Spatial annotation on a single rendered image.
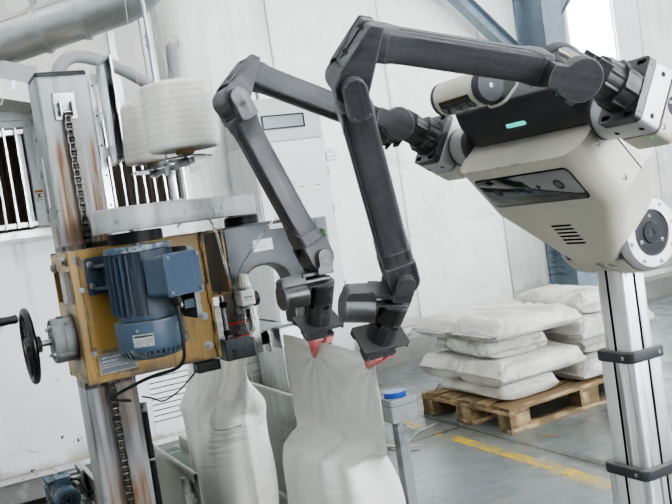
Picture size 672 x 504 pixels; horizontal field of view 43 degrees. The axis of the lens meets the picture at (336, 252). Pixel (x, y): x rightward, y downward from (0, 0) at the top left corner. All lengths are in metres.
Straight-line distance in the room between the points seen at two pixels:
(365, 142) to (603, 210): 0.55
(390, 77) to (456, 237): 1.47
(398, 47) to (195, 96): 0.70
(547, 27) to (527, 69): 6.38
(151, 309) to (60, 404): 3.00
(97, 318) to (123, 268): 0.21
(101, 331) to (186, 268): 0.32
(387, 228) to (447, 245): 5.87
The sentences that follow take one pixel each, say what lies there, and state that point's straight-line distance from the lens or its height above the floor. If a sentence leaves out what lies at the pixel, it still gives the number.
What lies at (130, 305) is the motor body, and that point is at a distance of 1.89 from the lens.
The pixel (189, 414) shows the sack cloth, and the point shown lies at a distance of 2.65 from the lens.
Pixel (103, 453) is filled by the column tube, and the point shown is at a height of 0.85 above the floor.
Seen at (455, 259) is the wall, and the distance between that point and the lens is 7.39.
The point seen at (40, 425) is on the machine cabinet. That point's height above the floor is 0.44.
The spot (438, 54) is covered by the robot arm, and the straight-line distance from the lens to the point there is 1.39.
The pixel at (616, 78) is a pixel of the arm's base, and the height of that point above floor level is 1.49.
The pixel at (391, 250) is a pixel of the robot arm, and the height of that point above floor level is 1.26.
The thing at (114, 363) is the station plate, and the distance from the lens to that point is 2.07.
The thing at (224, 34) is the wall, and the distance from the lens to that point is 6.66.
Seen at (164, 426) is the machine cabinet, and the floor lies 0.27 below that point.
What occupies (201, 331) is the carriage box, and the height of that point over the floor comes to 1.10.
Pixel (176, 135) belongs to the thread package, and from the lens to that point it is 1.92.
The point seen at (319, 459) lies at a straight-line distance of 1.91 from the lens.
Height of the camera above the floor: 1.35
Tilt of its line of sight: 3 degrees down
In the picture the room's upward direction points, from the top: 8 degrees counter-clockwise
